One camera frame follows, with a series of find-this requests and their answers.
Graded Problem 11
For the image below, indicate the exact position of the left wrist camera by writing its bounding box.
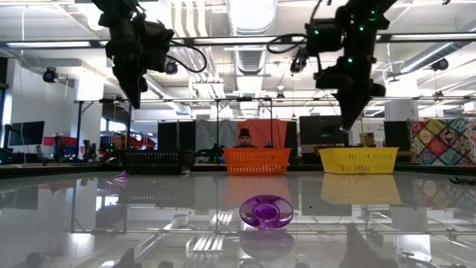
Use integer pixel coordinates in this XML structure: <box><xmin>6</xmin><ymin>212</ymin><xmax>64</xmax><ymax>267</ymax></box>
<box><xmin>143</xmin><ymin>20</ymin><xmax>176</xmax><ymax>74</ymax></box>

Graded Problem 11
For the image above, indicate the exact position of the black plastic spider ring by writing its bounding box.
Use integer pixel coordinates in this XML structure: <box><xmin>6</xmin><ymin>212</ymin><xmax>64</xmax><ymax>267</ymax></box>
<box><xmin>448</xmin><ymin>176</ymin><xmax>476</xmax><ymax>186</ymax></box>

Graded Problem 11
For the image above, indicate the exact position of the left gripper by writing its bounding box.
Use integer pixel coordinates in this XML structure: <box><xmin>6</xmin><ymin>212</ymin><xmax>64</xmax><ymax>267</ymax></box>
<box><xmin>105</xmin><ymin>20</ymin><xmax>149</xmax><ymax>109</ymax></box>

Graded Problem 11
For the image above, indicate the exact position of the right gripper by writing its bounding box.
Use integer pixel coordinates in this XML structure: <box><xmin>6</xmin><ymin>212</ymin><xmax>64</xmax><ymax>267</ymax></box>
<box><xmin>314</xmin><ymin>16</ymin><xmax>390</xmax><ymax>130</ymax></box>

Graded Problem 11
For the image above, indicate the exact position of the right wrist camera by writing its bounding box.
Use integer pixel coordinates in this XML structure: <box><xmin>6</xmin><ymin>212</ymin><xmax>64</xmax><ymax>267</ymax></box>
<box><xmin>304</xmin><ymin>17</ymin><xmax>345</xmax><ymax>54</ymax></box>

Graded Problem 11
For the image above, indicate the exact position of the black overhead frame bar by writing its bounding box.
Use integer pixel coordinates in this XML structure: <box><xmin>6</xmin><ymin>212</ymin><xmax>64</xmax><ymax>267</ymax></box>
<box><xmin>0</xmin><ymin>32</ymin><xmax>476</xmax><ymax>49</ymax></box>

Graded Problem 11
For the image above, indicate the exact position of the colourful patchwork quilt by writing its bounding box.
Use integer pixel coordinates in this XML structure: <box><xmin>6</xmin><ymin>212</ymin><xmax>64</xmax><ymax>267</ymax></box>
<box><xmin>408</xmin><ymin>118</ymin><xmax>476</xmax><ymax>168</ymax></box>

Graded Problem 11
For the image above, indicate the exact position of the person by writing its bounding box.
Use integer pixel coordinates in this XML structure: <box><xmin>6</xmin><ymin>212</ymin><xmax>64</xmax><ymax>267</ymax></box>
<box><xmin>111</xmin><ymin>133</ymin><xmax>128</xmax><ymax>152</ymax></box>
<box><xmin>233</xmin><ymin>127</ymin><xmax>257</xmax><ymax>149</ymax></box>

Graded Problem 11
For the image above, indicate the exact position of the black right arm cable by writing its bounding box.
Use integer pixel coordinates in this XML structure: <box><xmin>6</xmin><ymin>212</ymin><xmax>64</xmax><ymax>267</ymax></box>
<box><xmin>266</xmin><ymin>33</ymin><xmax>309</xmax><ymax>55</ymax></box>

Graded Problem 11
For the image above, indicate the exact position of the black plastic basket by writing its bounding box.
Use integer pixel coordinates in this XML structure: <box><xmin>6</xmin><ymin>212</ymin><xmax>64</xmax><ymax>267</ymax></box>
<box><xmin>120</xmin><ymin>149</ymin><xmax>185</xmax><ymax>176</ymax></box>

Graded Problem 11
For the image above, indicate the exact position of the black partition panel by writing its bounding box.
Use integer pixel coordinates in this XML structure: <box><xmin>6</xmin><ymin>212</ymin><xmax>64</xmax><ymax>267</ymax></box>
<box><xmin>157</xmin><ymin>121</ymin><xmax>197</xmax><ymax>152</ymax></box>

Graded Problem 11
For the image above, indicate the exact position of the thin grey vertical rod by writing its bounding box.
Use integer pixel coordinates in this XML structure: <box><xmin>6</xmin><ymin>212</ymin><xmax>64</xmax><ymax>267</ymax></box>
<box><xmin>356</xmin><ymin>107</ymin><xmax>364</xmax><ymax>149</ymax></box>

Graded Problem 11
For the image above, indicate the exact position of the orange hanging cloth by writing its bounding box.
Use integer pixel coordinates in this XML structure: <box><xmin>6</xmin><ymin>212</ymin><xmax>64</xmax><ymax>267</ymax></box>
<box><xmin>237</xmin><ymin>118</ymin><xmax>289</xmax><ymax>149</ymax></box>

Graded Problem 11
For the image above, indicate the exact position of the red box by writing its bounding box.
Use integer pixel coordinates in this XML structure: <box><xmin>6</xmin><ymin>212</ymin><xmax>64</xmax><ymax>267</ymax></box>
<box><xmin>43</xmin><ymin>135</ymin><xmax>78</xmax><ymax>147</ymax></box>

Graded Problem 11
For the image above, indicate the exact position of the grey hanging cloth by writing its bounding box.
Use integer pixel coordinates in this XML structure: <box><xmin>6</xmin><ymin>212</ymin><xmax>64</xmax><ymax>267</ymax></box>
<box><xmin>196</xmin><ymin>118</ymin><xmax>239</xmax><ymax>152</ymax></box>

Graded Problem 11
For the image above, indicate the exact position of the orange plastic basket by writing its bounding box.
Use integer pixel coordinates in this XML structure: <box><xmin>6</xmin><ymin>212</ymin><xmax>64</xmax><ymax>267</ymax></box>
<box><xmin>222</xmin><ymin>147</ymin><xmax>292</xmax><ymax>176</ymax></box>

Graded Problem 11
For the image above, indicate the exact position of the red cloth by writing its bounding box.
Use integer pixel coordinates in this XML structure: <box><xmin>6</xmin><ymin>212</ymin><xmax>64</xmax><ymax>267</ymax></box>
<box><xmin>126</xmin><ymin>134</ymin><xmax>157</xmax><ymax>150</ymax></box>

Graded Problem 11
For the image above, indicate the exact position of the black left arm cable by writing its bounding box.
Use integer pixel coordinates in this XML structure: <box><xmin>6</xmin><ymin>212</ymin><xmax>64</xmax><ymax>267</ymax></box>
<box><xmin>165</xmin><ymin>39</ymin><xmax>208</xmax><ymax>74</ymax></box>

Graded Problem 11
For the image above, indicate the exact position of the yellow plastic basket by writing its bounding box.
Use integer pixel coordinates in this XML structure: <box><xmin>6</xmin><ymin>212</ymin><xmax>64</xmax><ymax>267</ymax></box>
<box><xmin>318</xmin><ymin>147</ymin><xmax>399</xmax><ymax>175</ymax></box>

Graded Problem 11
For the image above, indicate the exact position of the black computer monitor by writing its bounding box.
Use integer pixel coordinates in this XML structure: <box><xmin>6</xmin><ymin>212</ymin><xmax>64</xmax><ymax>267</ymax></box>
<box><xmin>7</xmin><ymin>121</ymin><xmax>45</xmax><ymax>147</ymax></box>
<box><xmin>383</xmin><ymin>121</ymin><xmax>411</xmax><ymax>152</ymax></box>
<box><xmin>299</xmin><ymin>115</ymin><xmax>350</xmax><ymax>147</ymax></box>

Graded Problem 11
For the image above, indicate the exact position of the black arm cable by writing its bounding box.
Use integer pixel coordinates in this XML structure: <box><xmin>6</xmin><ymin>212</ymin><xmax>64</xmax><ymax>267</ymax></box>
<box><xmin>165</xmin><ymin>39</ymin><xmax>208</xmax><ymax>74</ymax></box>
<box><xmin>266</xmin><ymin>33</ymin><xmax>309</xmax><ymax>55</ymax></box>

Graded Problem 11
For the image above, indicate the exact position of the silver ventilation duct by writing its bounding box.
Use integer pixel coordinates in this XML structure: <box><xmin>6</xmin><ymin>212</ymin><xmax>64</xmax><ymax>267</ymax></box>
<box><xmin>225</xmin><ymin>0</ymin><xmax>279</xmax><ymax>118</ymax></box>
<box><xmin>399</xmin><ymin>40</ymin><xmax>476</xmax><ymax>75</ymax></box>

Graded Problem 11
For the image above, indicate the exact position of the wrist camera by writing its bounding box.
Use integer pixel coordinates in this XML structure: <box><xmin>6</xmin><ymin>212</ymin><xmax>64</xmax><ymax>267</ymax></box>
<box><xmin>304</xmin><ymin>17</ymin><xmax>345</xmax><ymax>54</ymax></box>
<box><xmin>143</xmin><ymin>20</ymin><xmax>176</xmax><ymax>74</ymax></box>

